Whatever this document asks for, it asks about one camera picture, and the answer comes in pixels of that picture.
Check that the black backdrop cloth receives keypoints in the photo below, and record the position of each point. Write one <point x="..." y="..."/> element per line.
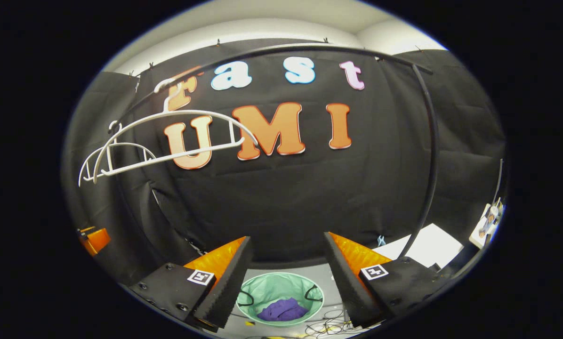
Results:
<point x="309" y="197"/>

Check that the white flat board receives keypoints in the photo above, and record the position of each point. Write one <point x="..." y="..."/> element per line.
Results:
<point x="432" y="245"/>

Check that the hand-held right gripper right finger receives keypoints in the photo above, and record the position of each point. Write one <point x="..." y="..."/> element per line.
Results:
<point x="349" y="287"/>

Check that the purple ribbed jacket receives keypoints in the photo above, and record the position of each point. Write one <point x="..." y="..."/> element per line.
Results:
<point x="282" y="310"/>

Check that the white plastic clothes hanger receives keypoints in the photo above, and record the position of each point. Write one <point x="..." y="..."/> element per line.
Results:
<point x="126" y="143"/>
<point x="187" y="112"/>

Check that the small blue clip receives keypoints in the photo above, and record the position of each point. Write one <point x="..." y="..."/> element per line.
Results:
<point x="381" y="240"/>

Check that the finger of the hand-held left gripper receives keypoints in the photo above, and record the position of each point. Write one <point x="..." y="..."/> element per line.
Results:
<point x="95" y="240"/>

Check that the white side table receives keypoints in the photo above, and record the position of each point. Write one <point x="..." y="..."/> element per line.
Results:
<point x="479" y="233"/>

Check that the black metal clothes rack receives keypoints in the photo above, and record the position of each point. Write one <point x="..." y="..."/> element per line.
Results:
<point x="435" y="155"/>

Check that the green laundry hamper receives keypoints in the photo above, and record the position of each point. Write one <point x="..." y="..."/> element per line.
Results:
<point x="277" y="287"/>

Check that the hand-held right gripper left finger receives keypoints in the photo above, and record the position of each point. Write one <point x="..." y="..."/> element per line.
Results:
<point x="229" y="282"/>

